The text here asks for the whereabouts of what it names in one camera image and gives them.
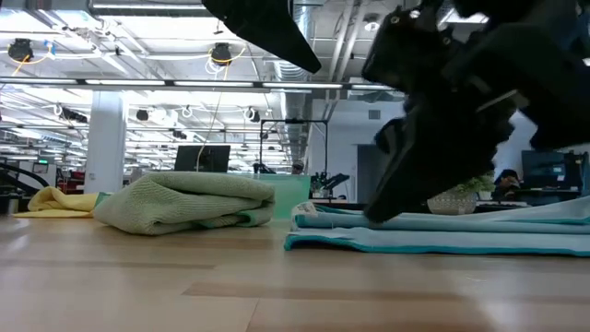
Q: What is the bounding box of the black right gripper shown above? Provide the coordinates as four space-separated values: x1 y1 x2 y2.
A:
362 21 590 224

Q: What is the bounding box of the light blue microfiber towel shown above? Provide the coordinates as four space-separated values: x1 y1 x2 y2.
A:
283 196 590 258

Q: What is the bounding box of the teal translucent plastic bin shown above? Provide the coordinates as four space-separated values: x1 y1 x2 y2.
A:
239 172 313 220

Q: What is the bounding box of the pale green microfiber towel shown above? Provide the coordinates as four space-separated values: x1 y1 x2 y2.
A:
91 171 277 237

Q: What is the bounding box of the yellow microfiber towel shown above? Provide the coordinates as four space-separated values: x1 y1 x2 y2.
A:
12 185 100 219

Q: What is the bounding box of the grey door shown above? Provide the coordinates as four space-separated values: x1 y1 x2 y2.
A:
356 143 386 205

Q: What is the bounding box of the artificial plant in patterned pot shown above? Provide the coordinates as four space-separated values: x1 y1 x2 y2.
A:
426 172 497 217

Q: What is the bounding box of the black keyboard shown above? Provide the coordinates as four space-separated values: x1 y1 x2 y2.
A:
313 198 577 216

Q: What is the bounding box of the dark desk monitor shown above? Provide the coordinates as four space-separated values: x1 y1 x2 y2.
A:
521 149 583 191

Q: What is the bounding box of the black computer monitor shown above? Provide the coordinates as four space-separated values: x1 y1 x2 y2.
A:
173 144 231 173

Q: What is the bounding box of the white building pillar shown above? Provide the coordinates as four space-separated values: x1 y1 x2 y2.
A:
84 91 127 195

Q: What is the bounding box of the red tool cabinet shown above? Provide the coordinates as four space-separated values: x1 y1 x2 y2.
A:
57 169 87 194

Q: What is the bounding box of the black ceiling cable reel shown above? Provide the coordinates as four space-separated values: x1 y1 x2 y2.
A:
7 38 34 64
210 41 233 66

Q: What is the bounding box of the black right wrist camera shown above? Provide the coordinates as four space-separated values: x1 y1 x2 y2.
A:
361 6 446 91

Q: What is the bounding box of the corrugated silver duct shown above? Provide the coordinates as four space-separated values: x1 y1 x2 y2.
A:
274 4 315 162

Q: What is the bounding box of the long ceiling light rail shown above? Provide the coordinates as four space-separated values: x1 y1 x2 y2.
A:
0 77 393 93

